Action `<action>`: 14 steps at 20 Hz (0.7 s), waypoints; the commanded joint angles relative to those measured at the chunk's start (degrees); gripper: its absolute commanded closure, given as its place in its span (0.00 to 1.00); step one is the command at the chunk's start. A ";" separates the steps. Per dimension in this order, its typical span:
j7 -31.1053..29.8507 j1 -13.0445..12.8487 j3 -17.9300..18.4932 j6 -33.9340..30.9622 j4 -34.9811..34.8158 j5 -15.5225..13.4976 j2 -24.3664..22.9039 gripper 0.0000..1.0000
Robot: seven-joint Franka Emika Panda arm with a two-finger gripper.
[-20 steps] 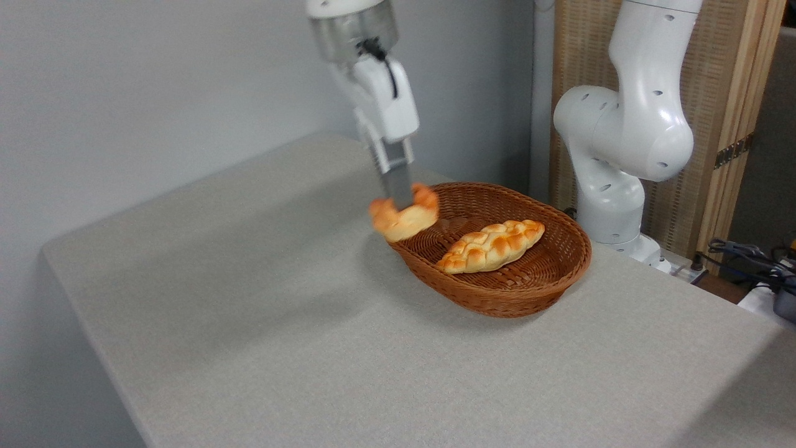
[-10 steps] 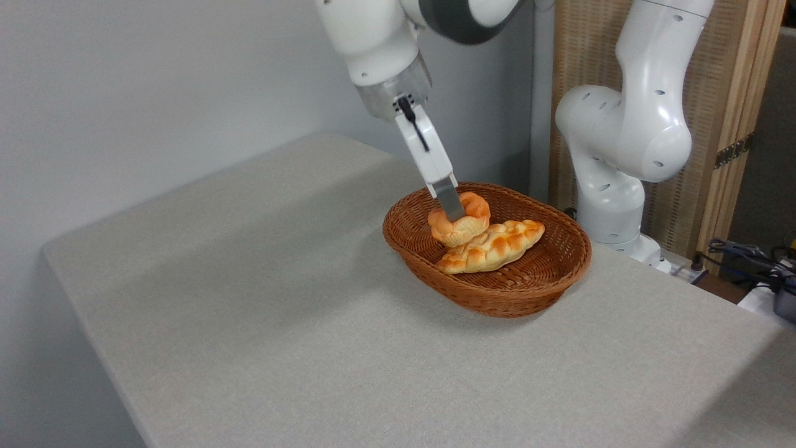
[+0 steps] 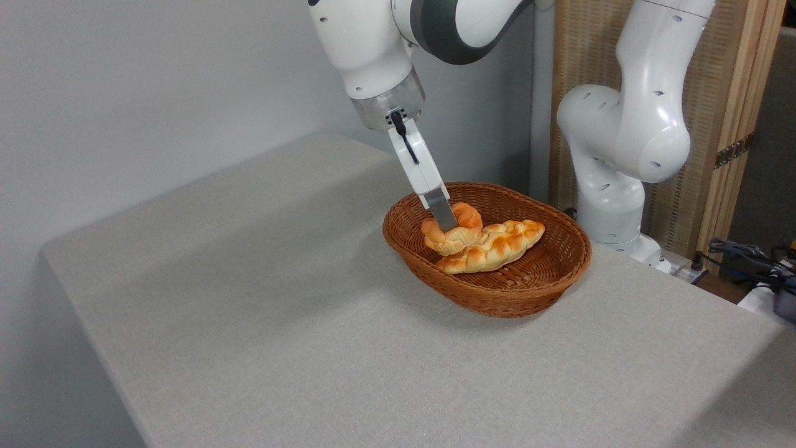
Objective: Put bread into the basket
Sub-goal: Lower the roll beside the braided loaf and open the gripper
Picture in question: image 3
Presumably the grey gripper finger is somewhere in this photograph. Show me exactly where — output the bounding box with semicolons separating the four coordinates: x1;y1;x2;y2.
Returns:
424;188;460;233

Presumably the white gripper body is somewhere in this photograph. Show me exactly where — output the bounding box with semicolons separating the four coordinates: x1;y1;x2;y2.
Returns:
388;118;450;210

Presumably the round knotted bread roll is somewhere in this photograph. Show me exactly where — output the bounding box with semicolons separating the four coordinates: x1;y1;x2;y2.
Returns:
421;202;484;257

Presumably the long braided bread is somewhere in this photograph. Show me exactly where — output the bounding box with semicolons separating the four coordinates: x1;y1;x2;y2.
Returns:
435;219;546;275

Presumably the brown wicker basket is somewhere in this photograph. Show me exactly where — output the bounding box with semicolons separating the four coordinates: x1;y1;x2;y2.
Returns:
382;181;593;319

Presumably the white power strip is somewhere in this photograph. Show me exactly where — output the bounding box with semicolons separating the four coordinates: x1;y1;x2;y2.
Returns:
668;258;708;286

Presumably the metal screen hinge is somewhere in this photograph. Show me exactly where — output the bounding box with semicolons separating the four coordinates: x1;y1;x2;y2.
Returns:
714;133;754;170

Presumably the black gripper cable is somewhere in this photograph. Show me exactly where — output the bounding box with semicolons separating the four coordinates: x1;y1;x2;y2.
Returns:
390;110;420;166

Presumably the black cable bundle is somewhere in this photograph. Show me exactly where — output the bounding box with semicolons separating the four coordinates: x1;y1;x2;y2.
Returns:
708;238;796;294

